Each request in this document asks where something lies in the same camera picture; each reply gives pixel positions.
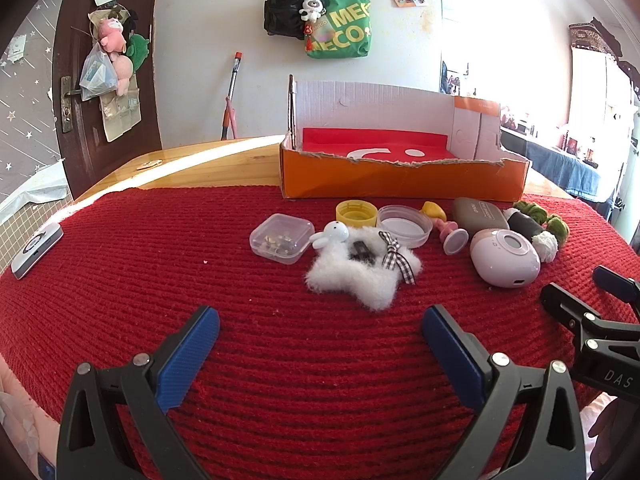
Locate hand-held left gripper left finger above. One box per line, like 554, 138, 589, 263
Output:
56, 306, 221, 480

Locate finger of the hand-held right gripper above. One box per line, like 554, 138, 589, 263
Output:
592, 266, 640, 306
540, 283, 640, 361

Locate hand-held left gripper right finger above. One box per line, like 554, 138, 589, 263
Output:
421, 305, 587, 480

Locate pink oval device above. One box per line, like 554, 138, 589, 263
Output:
469, 228, 542, 289

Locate black and white roll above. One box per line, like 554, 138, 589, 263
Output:
502, 208, 559, 263

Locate green moss ball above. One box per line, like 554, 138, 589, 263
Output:
514, 200, 550, 225

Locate pink and yellow toy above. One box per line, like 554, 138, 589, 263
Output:
419, 201, 470, 255

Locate grey-brown case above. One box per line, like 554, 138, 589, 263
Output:
452, 197, 506, 236

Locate white fluffy star plush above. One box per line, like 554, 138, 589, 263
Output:
305, 220, 423, 311

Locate clear round lid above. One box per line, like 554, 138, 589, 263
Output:
376, 204, 434, 249

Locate small clear plastic box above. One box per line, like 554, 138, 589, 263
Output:
249, 213, 315, 265

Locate yellow bottle cap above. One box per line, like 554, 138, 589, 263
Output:
335, 200, 379, 229

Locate orange cardboard box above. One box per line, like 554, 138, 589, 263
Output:
279, 74, 532, 202

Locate person's right hand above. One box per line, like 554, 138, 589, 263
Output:
589, 395, 626, 466

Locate side table with dark cloth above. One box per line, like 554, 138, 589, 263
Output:
500, 125, 626, 211

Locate red knitted mat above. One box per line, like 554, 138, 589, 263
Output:
0, 185, 640, 480

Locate side table with clutter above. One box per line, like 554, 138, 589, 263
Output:
500, 105, 640, 171

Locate pink cloth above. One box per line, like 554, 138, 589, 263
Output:
0, 355, 58, 480

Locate white plastic sheet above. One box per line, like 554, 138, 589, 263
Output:
0, 157, 71, 261

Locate dark brown door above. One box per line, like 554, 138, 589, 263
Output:
52, 0, 163, 198

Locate pink plush toys on door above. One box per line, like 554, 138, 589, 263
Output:
90, 5, 143, 143

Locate brown curtain valance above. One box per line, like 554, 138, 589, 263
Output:
567, 17, 640, 96

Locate clear plastic bag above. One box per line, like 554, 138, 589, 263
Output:
79, 42, 122, 102

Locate plain pink plush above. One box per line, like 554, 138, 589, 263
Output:
111, 54, 135, 97

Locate green plush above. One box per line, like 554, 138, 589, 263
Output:
124, 31, 151, 71

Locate pink plush with white face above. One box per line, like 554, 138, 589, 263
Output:
97, 16, 126, 54

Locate green tote bag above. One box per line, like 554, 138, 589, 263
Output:
304, 0, 373, 60

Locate red charm with iridescent tag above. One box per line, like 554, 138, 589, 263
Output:
304, 20, 337, 48

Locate black backpack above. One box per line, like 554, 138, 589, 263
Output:
263, 0, 313, 38

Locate white device with blue ring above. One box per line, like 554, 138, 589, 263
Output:
11, 222, 65, 280

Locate pink broom handle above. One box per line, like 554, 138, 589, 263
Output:
221, 95, 240, 141

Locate wall mirror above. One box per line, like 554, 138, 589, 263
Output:
439, 0, 473, 97

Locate brass door handle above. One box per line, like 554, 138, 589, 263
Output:
59, 76, 83, 134

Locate silver mop handle red tip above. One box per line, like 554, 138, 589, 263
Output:
221, 51, 244, 142

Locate white wall switch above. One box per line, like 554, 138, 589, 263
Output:
2, 35, 28, 66

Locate white plush keychain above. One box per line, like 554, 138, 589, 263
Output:
299, 0, 327, 23

